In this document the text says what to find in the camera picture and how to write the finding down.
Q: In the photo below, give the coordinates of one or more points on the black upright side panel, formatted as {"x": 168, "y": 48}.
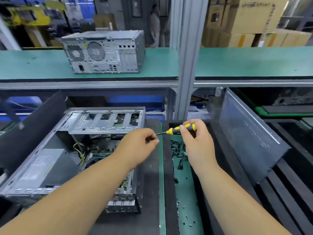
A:
{"x": 24, "y": 129}

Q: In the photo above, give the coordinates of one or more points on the person's left forearm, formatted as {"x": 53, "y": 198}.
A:
{"x": 68, "y": 203}

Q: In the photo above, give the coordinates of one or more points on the empty black foam tray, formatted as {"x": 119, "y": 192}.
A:
{"x": 293, "y": 183}
{"x": 168, "y": 193}

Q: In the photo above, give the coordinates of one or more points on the green motherboard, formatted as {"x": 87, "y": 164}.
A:
{"x": 105, "y": 149}

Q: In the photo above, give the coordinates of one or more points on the scattered small screws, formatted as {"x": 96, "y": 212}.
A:
{"x": 188, "y": 213}

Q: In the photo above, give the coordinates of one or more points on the person's left hand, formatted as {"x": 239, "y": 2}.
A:
{"x": 134, "y": 146}

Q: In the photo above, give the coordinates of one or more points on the yellow machine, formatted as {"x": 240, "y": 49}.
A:
{"x": 29, "y": 16}

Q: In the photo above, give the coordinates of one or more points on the green upper shelf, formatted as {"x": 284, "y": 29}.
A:
{"x": 244, "y": 63}

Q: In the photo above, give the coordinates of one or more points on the aluminium frame post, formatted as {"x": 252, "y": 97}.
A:
{"x": 175, "y": 22}
{"x": 188, "y": 51}

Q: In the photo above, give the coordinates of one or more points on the person's right hand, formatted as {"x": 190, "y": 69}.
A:
{"x": 199, "y": 144}

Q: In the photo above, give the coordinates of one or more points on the grey side panel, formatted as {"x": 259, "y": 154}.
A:
{"x": 249, "y": 134}

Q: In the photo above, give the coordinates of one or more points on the stack of cardboard boxes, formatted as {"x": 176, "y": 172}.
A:
{"x": 249, "y": 17}

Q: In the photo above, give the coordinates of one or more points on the silver backed desktop computer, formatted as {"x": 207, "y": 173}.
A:
{"x": 105, "y": 51}

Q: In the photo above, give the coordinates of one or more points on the silver power supply unit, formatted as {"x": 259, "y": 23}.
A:
{"x": 34, "y": 166}

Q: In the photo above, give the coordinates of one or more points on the grey computer case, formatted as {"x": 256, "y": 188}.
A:
{"x": 98, "y": 120}

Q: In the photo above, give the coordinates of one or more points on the person's right forearm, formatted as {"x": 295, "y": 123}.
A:
{"x": 239, "y": 208}

